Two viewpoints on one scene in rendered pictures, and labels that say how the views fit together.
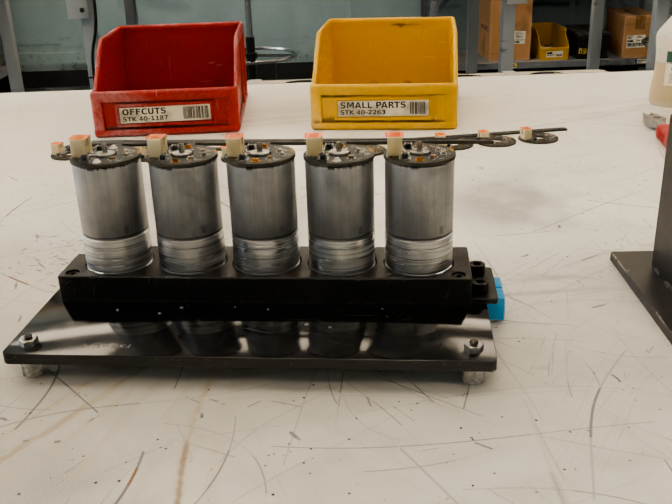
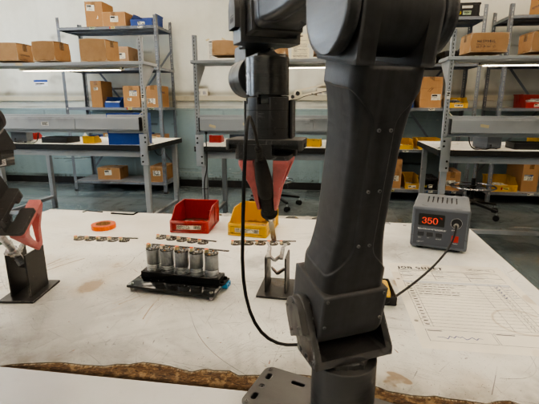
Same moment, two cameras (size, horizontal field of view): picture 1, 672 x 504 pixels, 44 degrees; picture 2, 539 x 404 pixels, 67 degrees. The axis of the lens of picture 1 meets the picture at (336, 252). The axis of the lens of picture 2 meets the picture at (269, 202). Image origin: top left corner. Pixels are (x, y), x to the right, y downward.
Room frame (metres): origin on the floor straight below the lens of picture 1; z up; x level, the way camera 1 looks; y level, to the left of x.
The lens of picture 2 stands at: (-0.36, -0.23, 1.06)
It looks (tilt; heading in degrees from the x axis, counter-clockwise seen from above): 14 degrees down; 9
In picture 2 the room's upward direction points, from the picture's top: straight up
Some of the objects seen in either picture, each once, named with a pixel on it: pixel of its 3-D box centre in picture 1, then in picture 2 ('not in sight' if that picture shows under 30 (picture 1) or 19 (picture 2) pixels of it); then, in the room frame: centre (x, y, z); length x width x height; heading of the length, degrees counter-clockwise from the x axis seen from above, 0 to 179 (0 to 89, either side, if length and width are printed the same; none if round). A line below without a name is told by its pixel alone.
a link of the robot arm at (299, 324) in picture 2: not in sight; (338, 323); (0.01, -0.24, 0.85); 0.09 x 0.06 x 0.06; 118
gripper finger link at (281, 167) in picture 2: not in sight; (266, 176); (0.19, -0.14, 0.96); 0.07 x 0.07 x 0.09; 88
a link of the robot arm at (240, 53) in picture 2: not in sight; (254, 52); (0.23, -0.12, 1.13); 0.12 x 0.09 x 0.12; 28
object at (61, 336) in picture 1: (261, 320); (178, 284); (0.27, 0.03, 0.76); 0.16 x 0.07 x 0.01; 85
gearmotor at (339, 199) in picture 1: (341, 219); (196, 264); (0.28, 0.00, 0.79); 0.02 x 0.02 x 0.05
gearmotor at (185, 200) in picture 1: (188, 219); (168, 261); (0.29, 0.05, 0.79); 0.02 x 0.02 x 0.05
